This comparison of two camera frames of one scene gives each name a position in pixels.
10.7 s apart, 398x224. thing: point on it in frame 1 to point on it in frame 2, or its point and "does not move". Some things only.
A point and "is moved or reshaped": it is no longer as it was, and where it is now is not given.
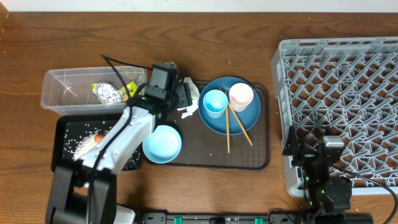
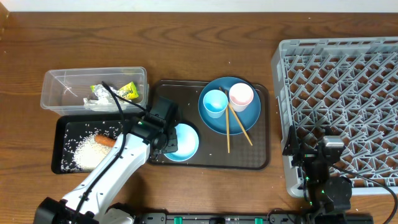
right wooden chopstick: [238, 120] does not move
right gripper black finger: [291, 145] does not move
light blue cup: [215, 102] does not move
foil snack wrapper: [107, 94] does not move
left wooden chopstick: [227, 120] does not move
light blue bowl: [163, 145] is moved or reshaped
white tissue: [195, 96] to [104, 104]
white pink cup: [240, 96] does not move
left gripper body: [179, 98] to [171, 144]
